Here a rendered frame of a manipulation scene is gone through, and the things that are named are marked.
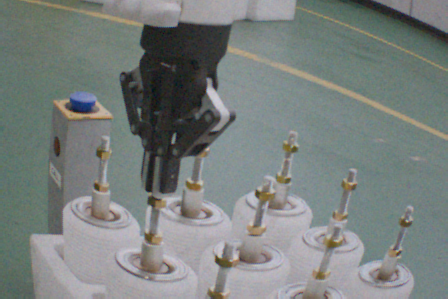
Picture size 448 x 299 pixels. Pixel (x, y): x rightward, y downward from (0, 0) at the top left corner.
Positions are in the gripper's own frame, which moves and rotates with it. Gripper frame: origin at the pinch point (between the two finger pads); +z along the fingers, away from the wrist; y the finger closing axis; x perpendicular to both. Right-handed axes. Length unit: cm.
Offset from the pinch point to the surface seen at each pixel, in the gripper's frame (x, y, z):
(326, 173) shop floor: -103, 52, 35
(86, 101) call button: -10.0, 25.6, 2.3
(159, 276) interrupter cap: 1.1, -2.7, 9.8
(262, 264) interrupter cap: -10.8, -5.1, 9.7
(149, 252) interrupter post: 0.8, -0.7, 8.0
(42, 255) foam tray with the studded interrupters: 4.3, 15.5, 17.5
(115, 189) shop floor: -49, 63, 35
